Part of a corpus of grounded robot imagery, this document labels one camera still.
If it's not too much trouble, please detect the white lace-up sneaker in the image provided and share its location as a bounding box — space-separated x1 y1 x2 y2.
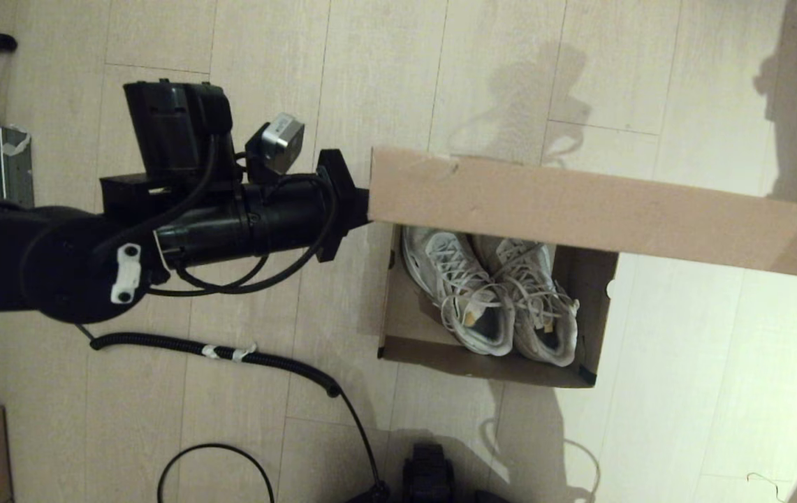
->
471 234 580 368
402 226 516 358

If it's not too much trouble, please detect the brown cardboard shoe box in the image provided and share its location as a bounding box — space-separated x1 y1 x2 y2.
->
368 145 797 389

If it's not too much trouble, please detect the black robot torso base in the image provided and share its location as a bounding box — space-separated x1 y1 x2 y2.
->
402 442 459 503

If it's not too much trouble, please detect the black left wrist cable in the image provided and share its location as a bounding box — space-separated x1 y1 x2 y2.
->
147 175 339 298

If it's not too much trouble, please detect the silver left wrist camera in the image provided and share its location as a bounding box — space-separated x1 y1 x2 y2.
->
246 113 306 184

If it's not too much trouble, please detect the black corrugated cable conduit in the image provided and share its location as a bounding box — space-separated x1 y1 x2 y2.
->
91 333 343 399

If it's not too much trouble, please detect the thin black looped cable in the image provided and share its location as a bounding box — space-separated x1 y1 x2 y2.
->
157 443 277 503

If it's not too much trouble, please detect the small bent black wire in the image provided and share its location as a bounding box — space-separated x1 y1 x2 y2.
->
746 473 788 501

